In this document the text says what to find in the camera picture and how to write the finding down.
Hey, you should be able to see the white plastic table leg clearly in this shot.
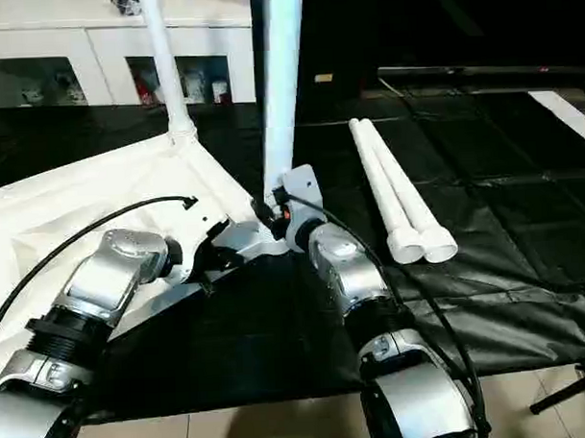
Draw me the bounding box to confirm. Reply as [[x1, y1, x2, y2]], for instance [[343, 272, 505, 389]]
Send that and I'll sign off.
[[349, 116, 425, 267], [139, 0, 198, 138], [257, 0, 313, 216], [359, 115, 458, 266]]

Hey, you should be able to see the white plastic table top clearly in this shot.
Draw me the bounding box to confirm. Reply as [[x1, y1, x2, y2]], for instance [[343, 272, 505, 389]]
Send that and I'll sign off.
[[0, 113, 298, 347]]

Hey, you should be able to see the black work mat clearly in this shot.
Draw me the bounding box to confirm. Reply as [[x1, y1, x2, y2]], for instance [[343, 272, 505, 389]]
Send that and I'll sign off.
[[0, 73, 585, 427]]

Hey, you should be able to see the black box with label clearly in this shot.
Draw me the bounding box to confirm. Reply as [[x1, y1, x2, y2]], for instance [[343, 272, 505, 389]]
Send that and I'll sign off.
[[294, 0, 381, 99]]

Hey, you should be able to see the white glass door cabinet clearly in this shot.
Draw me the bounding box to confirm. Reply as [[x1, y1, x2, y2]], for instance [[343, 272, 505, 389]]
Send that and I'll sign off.
[[0, 0, 258, 113]]

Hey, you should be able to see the white flat strip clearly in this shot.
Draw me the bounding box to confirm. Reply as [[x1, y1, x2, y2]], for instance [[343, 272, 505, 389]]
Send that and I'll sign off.
[[527, 88, 585, 152]]

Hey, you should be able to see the black tripod stand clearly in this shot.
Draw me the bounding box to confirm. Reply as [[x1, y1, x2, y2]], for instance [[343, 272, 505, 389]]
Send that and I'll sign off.
[[526, 356, 585, 417]]

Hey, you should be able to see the black long rail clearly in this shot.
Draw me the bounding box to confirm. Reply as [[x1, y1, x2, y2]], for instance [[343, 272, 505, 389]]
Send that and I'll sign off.
[[377, 59, 585, 84]]

